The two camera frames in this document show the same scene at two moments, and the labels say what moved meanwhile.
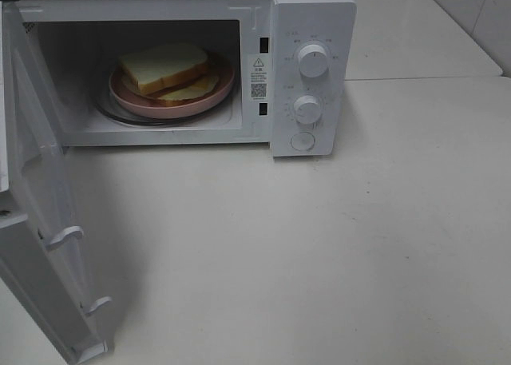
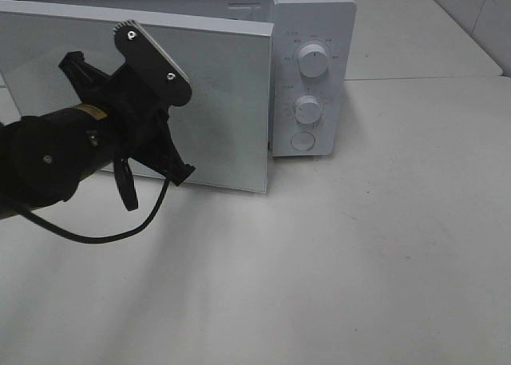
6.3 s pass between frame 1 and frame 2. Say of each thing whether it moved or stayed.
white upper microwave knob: stayed
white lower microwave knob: stayed
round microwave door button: stayed
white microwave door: moved
